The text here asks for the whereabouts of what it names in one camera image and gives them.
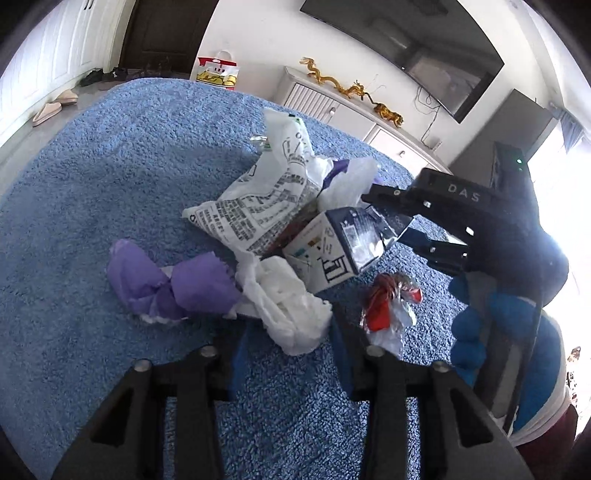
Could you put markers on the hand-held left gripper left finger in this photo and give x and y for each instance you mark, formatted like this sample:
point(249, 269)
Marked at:
point(238, 364)

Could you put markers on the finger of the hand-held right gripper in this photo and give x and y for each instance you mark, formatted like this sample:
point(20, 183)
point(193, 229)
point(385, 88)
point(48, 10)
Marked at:
point(388, 196)
point(443, 254)

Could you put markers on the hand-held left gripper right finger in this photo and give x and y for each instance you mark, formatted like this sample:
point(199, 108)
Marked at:
point(340, 350)

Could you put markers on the plain white plastic bag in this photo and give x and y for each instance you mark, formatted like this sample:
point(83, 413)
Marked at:
point(346, 184)

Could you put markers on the red and clear wrapper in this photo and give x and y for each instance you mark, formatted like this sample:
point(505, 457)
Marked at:
point(381, 309)

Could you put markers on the white tissue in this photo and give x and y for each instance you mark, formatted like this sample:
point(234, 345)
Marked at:
point(286, 304)

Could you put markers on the blue and white carton box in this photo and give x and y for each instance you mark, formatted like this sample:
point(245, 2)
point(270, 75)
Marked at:
point(323, 249)

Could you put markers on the purple paper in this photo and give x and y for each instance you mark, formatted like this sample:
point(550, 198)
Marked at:
point(194, 286)

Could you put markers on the white printed plastic bag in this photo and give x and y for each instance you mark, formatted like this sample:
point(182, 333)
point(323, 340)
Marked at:
point(258, 203)

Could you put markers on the person's right forearm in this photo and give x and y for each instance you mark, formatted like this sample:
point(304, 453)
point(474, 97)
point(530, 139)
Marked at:
point(565, 406)

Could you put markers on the person's right hand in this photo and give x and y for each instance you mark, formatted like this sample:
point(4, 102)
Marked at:
point(471, 323)

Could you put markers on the small purple paper scrap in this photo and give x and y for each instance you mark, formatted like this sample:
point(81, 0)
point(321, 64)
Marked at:
point(339, 167)

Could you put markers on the white router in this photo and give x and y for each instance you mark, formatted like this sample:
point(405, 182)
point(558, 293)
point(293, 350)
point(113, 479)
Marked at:
point(436, 144)

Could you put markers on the golden tiger figurine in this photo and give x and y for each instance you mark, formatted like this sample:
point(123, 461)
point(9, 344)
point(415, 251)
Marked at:
point(388, 114)

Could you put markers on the grey refrigerator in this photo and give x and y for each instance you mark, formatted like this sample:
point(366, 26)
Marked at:
point(503, 124)

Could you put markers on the dark red snack wrapper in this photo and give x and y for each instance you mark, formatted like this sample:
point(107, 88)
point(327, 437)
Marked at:
point(291, 228)

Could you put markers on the golden dragon figurine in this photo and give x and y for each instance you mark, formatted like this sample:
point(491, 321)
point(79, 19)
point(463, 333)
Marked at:
point(318, 71)
point(358, 90)

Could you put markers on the white television cabinet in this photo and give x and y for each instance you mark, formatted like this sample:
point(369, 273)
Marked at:
point(323, 104)

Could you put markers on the blue curtain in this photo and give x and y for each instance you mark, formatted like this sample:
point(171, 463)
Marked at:
point(571, 129)

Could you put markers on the small clear wrapper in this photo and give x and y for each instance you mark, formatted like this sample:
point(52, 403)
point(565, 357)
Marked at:
point(259, 142)

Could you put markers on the red and white shopping bag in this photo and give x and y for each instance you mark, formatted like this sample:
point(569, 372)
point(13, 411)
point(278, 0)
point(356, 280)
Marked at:
point(217, 71)

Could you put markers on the blue fluffy blanket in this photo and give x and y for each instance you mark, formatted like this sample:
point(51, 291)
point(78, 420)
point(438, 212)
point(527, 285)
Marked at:
point(115, 184)

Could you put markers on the row of dark shoes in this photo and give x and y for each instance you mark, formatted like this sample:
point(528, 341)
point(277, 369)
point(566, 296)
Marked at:
point(161, 70)

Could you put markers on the dark brown door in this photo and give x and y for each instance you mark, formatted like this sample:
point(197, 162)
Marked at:
point(161, 32)

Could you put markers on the black shoe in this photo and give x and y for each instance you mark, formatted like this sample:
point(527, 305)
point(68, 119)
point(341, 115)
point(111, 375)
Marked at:
point(114, 74)

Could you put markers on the beige slipper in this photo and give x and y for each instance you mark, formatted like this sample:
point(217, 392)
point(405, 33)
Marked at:
point(46, 114)
point(67, 97)

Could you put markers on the dark green shoe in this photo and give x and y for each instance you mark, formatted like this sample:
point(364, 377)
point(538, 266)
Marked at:
point(91, 77)

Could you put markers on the white cupboard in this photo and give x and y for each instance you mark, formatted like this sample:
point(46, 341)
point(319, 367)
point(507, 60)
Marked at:
point(51, 46)

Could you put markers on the black wall television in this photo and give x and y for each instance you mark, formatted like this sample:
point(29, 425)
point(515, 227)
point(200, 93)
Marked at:
point(392, 37)

